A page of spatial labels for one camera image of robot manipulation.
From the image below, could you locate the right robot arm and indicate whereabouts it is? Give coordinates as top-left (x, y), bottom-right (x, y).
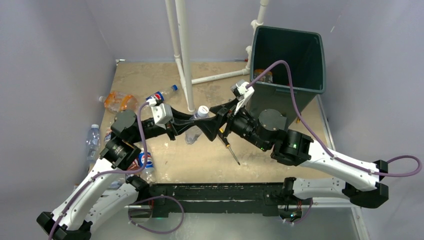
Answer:
top-left (194, 102), bottom-right (389, 209)

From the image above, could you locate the orange juice bottle white cap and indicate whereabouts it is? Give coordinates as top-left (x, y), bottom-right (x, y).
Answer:
top-left (253, 69), bottom-right (274, 84)

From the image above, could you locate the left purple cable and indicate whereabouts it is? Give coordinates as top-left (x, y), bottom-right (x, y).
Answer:
top-left (47, 101), bottom-right (152, 240)

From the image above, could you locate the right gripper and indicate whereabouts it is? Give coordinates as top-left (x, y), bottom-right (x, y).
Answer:
top-left (194, 97), bottom-right (269, 151)

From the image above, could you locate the blue white label bottle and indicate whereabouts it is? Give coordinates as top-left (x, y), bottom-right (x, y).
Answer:
top-left (103, 128), bottom-right (112, 143)

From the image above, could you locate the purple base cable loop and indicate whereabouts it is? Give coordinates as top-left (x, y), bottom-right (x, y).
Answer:
top-left (127, 195), bottom-right (185, 235)

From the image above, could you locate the white pvc pipe frame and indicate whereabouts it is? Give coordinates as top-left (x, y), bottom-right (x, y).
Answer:
top-left (164, 0), bottom-right (253, 113)

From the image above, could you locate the clear water bottle left edge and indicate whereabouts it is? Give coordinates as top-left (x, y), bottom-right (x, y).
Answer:
top-left (85, 124), bottom-right (101, 163)

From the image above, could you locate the crushed clear bottle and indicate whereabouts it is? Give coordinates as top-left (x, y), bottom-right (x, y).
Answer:
top-left (184, 105), bottom-right (209, 145)

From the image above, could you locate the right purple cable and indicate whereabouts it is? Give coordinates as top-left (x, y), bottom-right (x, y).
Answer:
top-left (246, 59), bottom-right (423, 178)

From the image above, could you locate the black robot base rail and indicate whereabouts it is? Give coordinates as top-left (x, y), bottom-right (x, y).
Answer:
top-left (136, 182), bottom-right (311, 219)

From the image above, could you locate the pepsi bottle near base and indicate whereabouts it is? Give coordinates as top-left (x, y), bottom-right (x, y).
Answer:
top-left (137, 151), bottom-right (156, 184)

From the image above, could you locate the dark green plastic bin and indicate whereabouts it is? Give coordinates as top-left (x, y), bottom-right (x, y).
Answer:
top-left (246, 26), bottom-right (326, 124)

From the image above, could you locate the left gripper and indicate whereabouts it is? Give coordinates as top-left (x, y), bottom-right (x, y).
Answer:
top-left (130, 105), bottom-right (198, 144)

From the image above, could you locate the orange label bottle far left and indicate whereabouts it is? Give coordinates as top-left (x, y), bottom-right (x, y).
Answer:
top-left (98, 91), bottom-right (139, 114)

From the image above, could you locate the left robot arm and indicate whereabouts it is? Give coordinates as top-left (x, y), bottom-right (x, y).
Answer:
top-left (36, 104), bottom-right (194, 240)

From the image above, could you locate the pepsi bottle blue cap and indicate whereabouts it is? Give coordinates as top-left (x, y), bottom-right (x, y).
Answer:
top-left (146, 84), bottom-right (179, 101)

